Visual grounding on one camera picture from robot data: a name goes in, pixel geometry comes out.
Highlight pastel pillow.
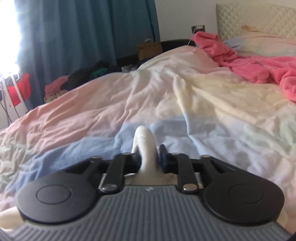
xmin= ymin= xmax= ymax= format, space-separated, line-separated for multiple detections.
xmin=224 ymin=25 xmax=295 ymax=57

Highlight brown paper bag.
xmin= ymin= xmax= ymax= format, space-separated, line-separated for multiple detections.
xmin=137 ymin=39 xmax=163 ymax=60

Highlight teal curtain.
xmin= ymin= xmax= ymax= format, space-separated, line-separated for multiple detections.
xmin=15 ymin=1 xmax=160 ymax=109

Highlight red cloth on rack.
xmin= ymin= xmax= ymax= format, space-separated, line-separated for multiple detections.
xmin=8 ymin=73 xmax=32 ymax=106

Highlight white drying rack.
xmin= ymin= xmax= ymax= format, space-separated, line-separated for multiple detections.
xmin=1 ymin=74 xmax=28 ymax=126

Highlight pastel rainbow duvet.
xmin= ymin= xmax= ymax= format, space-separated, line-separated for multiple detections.
xmin=1 ymin=46 xmax=295 ymax=232

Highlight pile of dark clothes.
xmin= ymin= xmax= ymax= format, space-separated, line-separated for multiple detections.
xmin=44 ymin=60 xmax=138 ymax=103

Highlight pink fleece blanket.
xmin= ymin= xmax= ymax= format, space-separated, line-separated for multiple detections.
xmin=192 ymin=32 xmax=295 ymax=102

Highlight black bedside sofa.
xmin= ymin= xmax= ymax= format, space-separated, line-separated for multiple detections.
xmin=116 ymin=39 xmax=196 ymax=67

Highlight wall power outlet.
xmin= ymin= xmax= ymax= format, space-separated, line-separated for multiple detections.
xmin=191 ymin=25 xmax=205 ymax=34

